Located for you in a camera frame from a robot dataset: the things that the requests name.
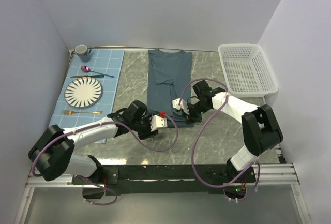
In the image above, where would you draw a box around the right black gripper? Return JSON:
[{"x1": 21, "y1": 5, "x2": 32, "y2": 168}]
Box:
[{"x1": 182, "y1": 101, "x2": 211, "y2": 125}]

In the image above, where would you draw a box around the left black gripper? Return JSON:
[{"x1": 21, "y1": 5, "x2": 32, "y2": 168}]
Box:
[{"x1": 131, "y1": 113, "x2": 158, "y2": 139}]

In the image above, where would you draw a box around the blue-grey t-shirt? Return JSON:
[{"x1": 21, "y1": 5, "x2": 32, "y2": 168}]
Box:
[{"x1": 147, "y1": 49, "x2": 194, "y2": 128}]

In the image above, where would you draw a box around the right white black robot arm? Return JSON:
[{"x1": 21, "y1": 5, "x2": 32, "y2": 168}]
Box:
[{"x1": 172, "y1": 80, "x2": 283, "y2": 182}]

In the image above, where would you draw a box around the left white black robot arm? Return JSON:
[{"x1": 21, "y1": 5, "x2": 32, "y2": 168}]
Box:
[{"x1": 28, "y1": 100, "x2": 164, "y2": 184}]

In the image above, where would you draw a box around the white perforated plastic basket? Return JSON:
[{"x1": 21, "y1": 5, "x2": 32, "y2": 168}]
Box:
[{"x1": 218, "y1": 43, "x2": 279, "y2": 98}]

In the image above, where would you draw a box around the white blue striped plate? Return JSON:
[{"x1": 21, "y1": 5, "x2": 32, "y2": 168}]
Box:
[{"x1": 64, "y1": 77, "x2": 102, "y2": 108}]

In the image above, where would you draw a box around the blue checked placemat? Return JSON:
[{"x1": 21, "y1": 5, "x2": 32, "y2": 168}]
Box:
[{"x1": 49, "y1": 49, "x2": 125, "y2": 128}]

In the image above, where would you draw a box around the iridescent purple spoon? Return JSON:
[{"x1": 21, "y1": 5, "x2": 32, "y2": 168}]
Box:
[{"x1": 81, "y1": 66, "x2": 115, "y2": 78}]

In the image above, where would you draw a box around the gold fork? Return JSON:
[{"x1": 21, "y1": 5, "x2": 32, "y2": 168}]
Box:
[{"x1": 61, "y1": 110, "x2": 103, "y2": 115}]

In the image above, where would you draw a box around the grey mug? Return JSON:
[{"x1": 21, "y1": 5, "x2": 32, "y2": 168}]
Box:
[{"x1": 74, "y1": 44, "x2": 92, "y2": 63}]

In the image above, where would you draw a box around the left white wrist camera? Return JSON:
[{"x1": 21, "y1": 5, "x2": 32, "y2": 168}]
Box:
[{"x1": 151, "y1": 115, "x2": 168, "y2": 131}]

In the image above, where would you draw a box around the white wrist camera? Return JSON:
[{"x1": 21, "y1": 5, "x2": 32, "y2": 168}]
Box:
[
  {"x1": 172, "y1": 98, "x2": 189, "y2": 114},
  {"x1": 151, "y1": 115, "x2": 168, "y2": 131}
]

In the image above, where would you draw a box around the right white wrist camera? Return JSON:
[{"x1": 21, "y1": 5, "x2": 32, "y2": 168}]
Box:
[{"x1": 172, "y1": 98, "x2": 189, "y2": 114}]

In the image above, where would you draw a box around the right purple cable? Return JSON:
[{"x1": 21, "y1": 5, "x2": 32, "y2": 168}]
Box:
[{"x1": 179, "y1": 78, "x2": 261, "y2": 202}]

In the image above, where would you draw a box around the purple cable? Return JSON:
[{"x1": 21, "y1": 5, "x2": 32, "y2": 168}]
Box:
[
  {"x1": 32, "y1": 112, "x2": 179, "y2": 206},
  {"x1": 179, "y1": 78, "x2": 261, "y2": 202}
]

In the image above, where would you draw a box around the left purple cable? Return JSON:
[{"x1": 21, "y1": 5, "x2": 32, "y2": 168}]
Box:
[{"x1": 32, "y1": 112, "x2": 179, "y2": 206}]

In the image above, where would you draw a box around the aluminium frame rail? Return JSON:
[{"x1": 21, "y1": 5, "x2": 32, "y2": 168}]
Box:
[{"x1": 25, "y1": 164, "x2": 300, "y2": 188}]

